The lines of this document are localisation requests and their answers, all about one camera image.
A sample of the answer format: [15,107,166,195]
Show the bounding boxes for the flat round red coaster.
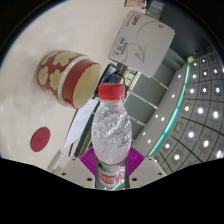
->
[29,126,52,153]

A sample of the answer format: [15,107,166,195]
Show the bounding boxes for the recessed ceiling lights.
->
[136,46,224,168]

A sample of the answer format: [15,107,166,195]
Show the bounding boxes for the white printed paper sheets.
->
[63,98,100,149]

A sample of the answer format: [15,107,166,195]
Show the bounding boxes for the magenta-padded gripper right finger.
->
[125,146,168,190]

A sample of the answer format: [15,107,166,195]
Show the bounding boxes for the white copy paper box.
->
[107,9,176,79]

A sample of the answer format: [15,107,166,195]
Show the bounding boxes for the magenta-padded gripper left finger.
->
[57,146,100,190]

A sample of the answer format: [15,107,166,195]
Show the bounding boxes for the red floral ceramic mug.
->
[36,49,103,110]

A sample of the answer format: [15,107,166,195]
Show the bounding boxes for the clear red-capped water bottle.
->
[90,83,133,190]

